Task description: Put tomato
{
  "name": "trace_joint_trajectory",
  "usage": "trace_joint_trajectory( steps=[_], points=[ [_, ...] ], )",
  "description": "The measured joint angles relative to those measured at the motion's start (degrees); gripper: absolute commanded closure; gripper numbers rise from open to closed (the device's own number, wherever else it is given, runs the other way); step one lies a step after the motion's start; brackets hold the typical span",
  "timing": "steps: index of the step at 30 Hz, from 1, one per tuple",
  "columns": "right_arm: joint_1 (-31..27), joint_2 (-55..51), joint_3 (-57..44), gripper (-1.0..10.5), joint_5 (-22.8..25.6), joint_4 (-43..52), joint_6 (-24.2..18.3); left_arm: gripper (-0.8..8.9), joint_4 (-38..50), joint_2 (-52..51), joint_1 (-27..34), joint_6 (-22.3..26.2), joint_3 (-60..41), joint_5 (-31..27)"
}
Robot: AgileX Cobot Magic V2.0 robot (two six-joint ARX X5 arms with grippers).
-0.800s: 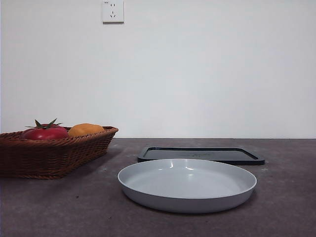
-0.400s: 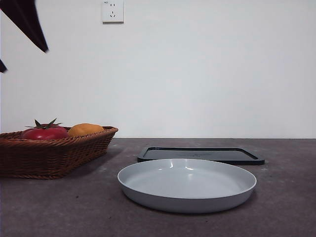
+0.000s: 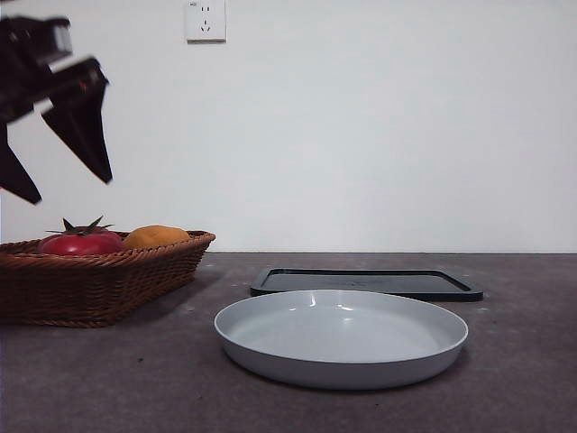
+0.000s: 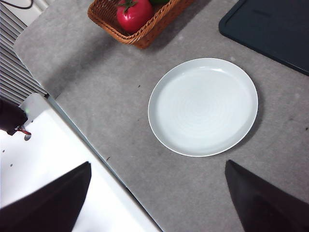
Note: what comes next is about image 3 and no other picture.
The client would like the red tomato with green stem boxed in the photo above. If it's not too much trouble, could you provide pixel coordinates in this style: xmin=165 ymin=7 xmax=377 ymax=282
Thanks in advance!
xmin=37 ymin=216 xmax=124 ymax=256

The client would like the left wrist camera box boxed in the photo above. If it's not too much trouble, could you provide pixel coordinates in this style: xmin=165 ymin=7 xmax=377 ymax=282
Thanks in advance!
xmin=42 ymin=16 xmax=74 ymax=62

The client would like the black rectangular tray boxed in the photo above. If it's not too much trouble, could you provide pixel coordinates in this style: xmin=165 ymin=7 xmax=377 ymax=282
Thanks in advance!
xmin=250 ymin=267 xmax=484 ymax=302

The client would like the grey round plate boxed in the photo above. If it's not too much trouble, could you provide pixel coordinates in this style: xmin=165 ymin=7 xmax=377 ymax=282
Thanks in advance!
xmin=214 ymin=289 xmax=470 ymax=391

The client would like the orange round fruit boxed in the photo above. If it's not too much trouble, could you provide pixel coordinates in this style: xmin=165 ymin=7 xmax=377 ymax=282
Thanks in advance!
xmin=122 ymin=225 xmax=190 ymax=250

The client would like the white wall socket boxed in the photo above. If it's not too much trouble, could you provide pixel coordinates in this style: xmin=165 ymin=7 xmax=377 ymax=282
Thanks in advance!
xmin=187 ymin=0 xmax=227 ymax=44

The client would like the brown wicker basket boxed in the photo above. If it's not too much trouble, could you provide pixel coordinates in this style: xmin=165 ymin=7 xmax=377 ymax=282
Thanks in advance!
xmin=0 ymin=230 xmax=217 ymax=328

